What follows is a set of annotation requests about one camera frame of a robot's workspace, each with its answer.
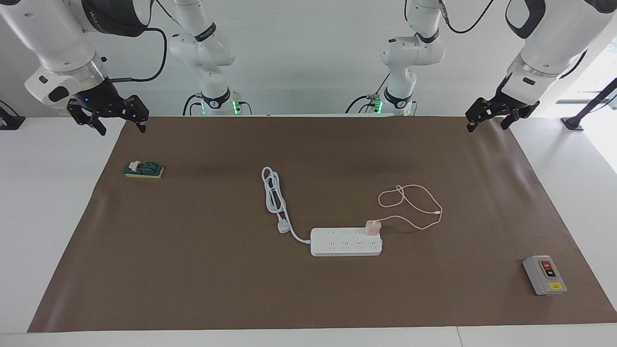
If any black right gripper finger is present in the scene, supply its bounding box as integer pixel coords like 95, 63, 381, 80
66, 103, 107, 137
122, 94, 149, 133

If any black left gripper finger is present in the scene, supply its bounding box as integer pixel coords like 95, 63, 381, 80
465, 97, 500, 133
500, 111, 524, 131

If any pink charging cable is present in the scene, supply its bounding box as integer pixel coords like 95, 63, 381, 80
377, 184, 444, 232

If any white power strip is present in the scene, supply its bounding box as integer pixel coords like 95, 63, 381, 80
310, 227, 384, 257

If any black slanted stand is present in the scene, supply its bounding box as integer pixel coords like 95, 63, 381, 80
560, 77, 617, 132

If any black table clamp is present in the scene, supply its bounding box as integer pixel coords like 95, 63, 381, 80
0, 100, 26, 131

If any brown paper table mat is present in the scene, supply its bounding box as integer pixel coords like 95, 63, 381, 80
27, 116, 617, 333

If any black right base cable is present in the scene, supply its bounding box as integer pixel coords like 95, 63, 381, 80
182, 93, 206, 117

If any black base cable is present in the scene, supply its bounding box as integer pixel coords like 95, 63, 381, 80
345, 72, 392, 115
182, 93, 206, 117

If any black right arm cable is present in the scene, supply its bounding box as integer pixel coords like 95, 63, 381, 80
108, 27, 168, 83

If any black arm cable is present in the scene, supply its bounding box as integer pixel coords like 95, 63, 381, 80
108, 27, 168, 83
436, 0, 497, 35

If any green knife switch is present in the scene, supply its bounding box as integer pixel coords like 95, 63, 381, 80
123, 160, 165, 180

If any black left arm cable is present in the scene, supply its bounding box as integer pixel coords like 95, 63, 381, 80
436, 0, 497, 35

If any black left base cable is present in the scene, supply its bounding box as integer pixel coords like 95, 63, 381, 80
345, 72, 392, 115

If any grey on off switch box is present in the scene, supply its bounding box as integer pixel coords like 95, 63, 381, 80
522, 255, 568, 296

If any white power strip cord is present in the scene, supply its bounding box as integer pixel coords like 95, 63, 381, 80
261, 166, 313, 245

